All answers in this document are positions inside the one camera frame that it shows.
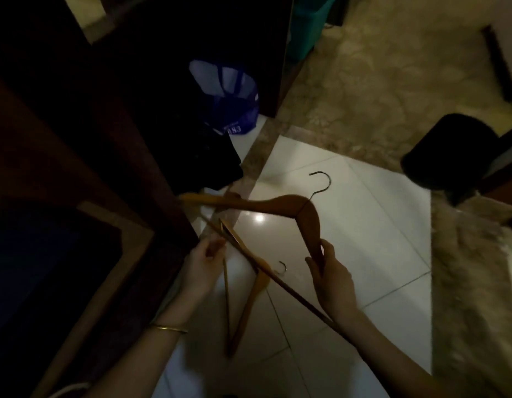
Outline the person's left hand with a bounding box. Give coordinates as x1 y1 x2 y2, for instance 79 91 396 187
179 237 228 303

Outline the person's right hand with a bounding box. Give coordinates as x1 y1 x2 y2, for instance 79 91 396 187
304 239 358 324

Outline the wooden hanger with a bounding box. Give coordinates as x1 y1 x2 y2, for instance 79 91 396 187
218 218 288 359
179 171 346 334

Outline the brown wooden wardrobe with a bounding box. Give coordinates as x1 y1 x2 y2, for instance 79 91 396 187
0 70 198 398

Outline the person's right forearm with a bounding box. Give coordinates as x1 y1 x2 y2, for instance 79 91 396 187
334 310 447 398

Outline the person's left forearm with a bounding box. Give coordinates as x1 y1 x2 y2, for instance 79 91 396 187
86 294 198 398

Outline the blue plastic bag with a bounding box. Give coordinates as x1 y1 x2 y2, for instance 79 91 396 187
188 59 260 136

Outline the white shoe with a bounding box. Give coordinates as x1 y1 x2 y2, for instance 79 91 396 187
48 381 91 398

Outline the black round stool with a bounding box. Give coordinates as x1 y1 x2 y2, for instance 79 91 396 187
401 113 501 203

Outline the green plastic bin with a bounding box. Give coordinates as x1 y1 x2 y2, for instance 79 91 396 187
288 0 339 62

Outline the gold bracelet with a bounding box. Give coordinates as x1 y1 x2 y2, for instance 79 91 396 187
150 323 188 334

